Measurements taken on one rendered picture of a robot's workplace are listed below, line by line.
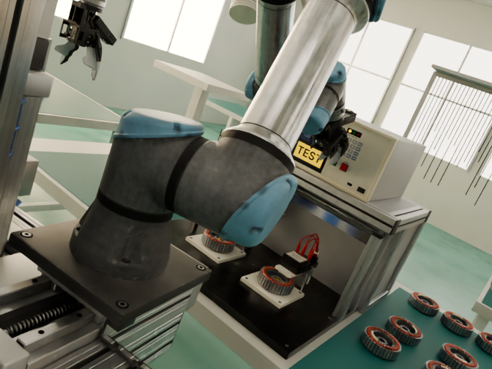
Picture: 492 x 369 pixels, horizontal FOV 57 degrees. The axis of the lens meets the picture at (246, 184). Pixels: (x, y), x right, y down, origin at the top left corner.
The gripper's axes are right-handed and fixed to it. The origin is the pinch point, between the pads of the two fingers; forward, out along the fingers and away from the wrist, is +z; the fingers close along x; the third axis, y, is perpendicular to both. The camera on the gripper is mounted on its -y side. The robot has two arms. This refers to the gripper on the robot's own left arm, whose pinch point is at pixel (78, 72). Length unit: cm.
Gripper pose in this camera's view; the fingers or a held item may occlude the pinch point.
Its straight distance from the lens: 150.1
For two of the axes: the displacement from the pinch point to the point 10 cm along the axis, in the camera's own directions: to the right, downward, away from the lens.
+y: -4.4, 0.8, -8.9
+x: 8.2, 4.3, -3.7
